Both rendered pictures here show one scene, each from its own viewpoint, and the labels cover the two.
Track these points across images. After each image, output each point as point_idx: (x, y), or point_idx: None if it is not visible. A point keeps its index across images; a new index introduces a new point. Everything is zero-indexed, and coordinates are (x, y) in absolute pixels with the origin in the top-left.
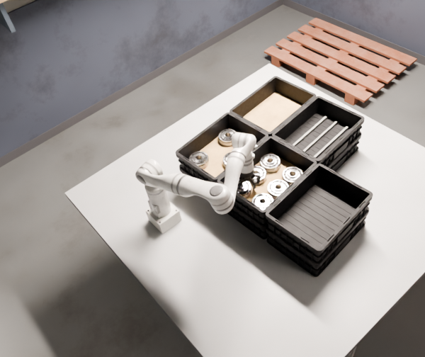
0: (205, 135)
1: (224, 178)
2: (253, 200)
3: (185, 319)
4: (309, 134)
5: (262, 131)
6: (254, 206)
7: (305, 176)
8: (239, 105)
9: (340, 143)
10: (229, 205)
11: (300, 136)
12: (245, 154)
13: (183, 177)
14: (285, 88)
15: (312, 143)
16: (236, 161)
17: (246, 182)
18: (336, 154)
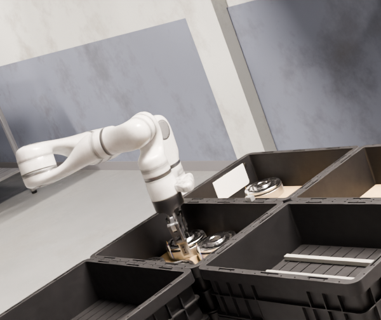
0: (302, 160)
1: (181, 206)
2: (150, 260)
3: None
4: (354, 266)
5: (298, 190)
6: (105, 246)
7: (159, 266)
8: None
9: (259, 280)
10: (22, 174)
11: None
12: (103, 138)
13: (87, 131)
14: None
15: (312, 275)
16: (85, 137)
17: (194, 240)
18: (270, 313)
